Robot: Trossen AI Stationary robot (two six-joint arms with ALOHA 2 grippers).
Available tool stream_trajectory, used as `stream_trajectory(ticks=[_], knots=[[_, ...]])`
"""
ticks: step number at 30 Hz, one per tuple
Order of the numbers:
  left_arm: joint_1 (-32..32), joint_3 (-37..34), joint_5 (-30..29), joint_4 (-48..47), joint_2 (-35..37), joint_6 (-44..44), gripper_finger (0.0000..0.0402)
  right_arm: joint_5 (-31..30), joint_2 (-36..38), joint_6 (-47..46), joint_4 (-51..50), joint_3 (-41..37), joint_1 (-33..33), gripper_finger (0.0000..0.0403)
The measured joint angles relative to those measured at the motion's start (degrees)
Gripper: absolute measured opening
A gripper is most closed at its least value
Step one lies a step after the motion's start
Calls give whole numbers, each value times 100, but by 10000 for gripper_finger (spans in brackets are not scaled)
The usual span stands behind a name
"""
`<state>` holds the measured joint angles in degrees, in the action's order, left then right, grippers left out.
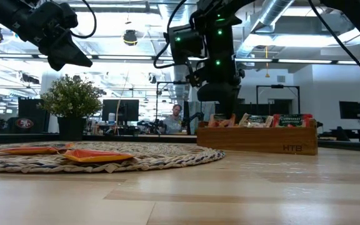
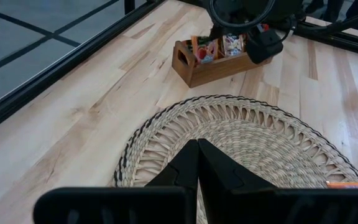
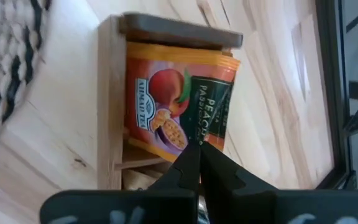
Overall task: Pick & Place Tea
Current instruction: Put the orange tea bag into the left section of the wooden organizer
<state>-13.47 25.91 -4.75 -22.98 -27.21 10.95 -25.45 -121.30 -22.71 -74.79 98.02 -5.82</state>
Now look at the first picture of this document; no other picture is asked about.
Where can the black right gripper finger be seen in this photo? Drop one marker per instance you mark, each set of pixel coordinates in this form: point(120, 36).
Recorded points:
point(227, 97)

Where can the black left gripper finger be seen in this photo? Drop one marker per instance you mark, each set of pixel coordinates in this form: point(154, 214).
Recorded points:
point(70, 54)
point(56, 65)

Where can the orange tea packet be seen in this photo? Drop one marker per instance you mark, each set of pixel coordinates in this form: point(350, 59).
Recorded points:
point(27, 151)
point(95, 156)
point(220, 122)

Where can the gold vanilla tea packet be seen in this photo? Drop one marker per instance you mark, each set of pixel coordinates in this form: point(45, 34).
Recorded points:
point(255, 121)

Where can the wooden tea box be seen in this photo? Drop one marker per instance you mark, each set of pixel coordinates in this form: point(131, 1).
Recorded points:
point(245, 140)

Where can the red strawberry tea packet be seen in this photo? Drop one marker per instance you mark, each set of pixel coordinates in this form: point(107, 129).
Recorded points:
point(292, 121)

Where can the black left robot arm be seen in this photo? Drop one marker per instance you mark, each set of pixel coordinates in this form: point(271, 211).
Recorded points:
point(8, 14)

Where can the black divider screens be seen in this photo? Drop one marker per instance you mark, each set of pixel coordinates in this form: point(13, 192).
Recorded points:
point(252, 109)

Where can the green artificial plant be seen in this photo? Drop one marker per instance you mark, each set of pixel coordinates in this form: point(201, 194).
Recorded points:
point(70, 97)

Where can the yellow hanging pendant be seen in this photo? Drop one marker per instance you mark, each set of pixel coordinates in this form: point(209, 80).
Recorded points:
point(267, 75)

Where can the black partition panel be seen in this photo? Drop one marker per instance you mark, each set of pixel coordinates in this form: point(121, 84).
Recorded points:
point(31, 109)

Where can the person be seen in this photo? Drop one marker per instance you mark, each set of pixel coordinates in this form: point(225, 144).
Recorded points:
point(173, 123)

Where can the black plant pot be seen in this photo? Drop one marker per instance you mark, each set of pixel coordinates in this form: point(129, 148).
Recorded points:
point(71, 128)

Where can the red oval logo sign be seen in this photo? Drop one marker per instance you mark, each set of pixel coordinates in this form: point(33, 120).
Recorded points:
point(24, 123)

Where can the white bottle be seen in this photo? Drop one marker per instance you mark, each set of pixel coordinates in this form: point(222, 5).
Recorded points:
point(111, 117)

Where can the black computer monitor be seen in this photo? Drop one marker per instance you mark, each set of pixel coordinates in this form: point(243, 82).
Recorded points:
point(127, 111)

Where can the woven round placemat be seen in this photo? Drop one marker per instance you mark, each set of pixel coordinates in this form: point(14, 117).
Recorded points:
point(167, 159)

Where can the small black monitor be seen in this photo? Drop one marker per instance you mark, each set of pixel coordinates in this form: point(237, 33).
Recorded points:
point(350, 110)

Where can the black desk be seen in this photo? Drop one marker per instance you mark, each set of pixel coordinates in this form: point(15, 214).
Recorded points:
point(355, 131)

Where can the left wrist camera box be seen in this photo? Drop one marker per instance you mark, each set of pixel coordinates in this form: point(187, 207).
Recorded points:
point(62, 14)

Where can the black metal frame stand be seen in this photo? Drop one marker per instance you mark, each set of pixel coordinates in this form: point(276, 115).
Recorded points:
point(167, 82)
point(277, 86)

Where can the long ceiling light rail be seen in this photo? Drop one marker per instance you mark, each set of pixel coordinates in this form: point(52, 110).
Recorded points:
point(123, 57)

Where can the straight silver ventilation duct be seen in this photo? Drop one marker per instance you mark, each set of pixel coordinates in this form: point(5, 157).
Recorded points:
point(183, 12)

